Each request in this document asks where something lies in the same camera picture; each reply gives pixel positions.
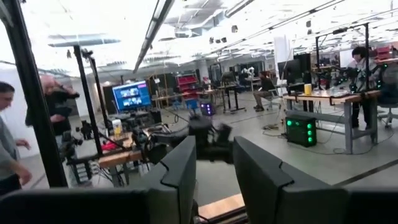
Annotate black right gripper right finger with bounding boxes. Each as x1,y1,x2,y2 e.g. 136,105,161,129
233,136,348,224

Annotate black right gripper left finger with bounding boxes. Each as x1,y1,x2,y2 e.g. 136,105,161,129
133,136,197,224

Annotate purple lit computer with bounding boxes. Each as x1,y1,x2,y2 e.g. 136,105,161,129
200,101,216,117

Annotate black desk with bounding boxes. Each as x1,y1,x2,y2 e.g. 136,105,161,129
217,83,246,113

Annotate red bin shelf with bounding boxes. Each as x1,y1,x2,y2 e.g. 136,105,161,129
176,73,200,101

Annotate black computer green lights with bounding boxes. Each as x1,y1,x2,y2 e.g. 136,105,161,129
285,114,318,147

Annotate person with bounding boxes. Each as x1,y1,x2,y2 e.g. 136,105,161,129
345,45,382,130
0,81,33,195
25,74,81,136
252,70,278,112

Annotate yellow white canister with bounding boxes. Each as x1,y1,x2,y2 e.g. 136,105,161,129
111,119,123,138

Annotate monitor with blue screen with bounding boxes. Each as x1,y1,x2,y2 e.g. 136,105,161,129
111,80,152,112

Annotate black monitor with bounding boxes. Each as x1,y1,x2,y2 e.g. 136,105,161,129
277,52,312,94

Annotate black stand pole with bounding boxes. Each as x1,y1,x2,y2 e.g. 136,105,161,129
82,48,110,134
73,45,104,156

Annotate wooden grey workbench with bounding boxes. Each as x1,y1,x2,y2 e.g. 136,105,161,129
282,89,382,155

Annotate long linear light fixture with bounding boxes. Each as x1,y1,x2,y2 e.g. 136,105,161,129
132,0,175,75

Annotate grey office chair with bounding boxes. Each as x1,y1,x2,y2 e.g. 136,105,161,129
376,62,398,129

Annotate black rig post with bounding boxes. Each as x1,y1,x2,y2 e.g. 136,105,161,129
0,0,68,189

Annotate black metal rig frame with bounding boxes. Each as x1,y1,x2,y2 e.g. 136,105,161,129
315,22,371,91

